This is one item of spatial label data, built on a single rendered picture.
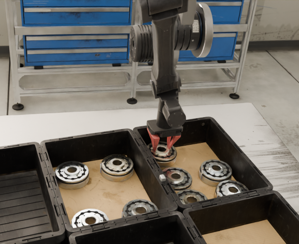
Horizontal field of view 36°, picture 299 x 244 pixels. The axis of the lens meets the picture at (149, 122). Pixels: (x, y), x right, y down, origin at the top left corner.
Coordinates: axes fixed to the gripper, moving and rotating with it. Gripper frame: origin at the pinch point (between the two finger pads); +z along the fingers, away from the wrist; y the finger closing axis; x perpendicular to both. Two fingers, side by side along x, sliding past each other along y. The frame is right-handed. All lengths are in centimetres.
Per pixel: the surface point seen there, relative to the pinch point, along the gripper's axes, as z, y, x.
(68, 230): -3.4, -36.7, -31.7
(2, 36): 74, -32, 268
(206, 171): 2.6, 11.3, -11.9
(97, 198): 6.5, -24.1, -12.1
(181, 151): 5.9, 9.5, 3.9
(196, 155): 5.7, 13.7, 0.3
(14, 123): 21, -42, 54
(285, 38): 75, 230, 238
